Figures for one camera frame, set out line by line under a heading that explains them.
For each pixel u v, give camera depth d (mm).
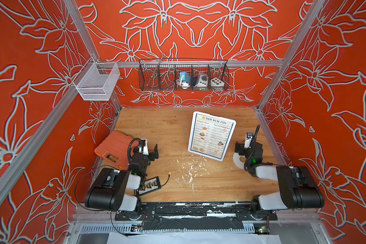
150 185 805
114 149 916
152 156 805
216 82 944
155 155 831
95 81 922
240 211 727
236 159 899
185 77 836
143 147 747
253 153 691
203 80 908
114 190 442
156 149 871
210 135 830
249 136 796
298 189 429
